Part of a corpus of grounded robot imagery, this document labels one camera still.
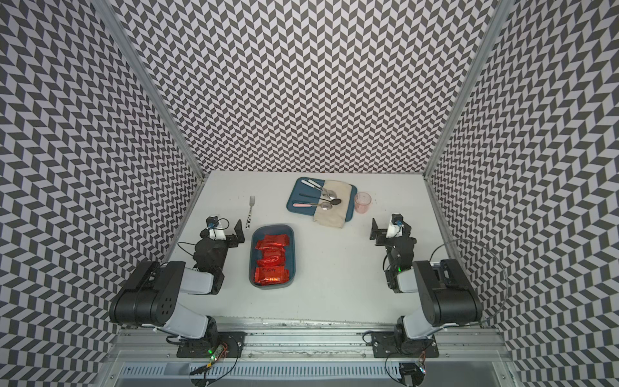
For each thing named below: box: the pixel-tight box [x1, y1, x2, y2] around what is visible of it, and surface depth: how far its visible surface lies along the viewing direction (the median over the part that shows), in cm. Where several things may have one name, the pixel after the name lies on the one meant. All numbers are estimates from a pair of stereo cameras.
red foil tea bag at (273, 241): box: [254, 233, 291, 250], surface depth 95 cm
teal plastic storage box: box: [249, 223, 296, 290], surface depth 90 cm
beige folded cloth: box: [313, 179, 353, 229], surface depth 106 cm
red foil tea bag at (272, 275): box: [253, 266, 291, 287], surface depth 87 cm
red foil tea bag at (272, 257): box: [257, 248, 287, 267], surface depth 91 cm
